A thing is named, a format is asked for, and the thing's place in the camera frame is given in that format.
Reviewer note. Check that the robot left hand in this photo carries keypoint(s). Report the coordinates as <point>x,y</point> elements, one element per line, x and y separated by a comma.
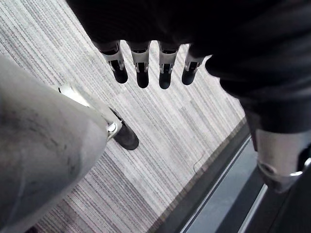
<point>218,36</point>

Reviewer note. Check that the dark shelf base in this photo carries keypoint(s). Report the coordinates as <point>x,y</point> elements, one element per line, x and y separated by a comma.
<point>233,191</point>

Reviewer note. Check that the dark robot foot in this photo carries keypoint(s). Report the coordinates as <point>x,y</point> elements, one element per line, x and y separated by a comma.
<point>125,134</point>

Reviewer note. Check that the silver robot leg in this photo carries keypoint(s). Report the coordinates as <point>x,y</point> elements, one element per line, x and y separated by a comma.
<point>46,145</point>

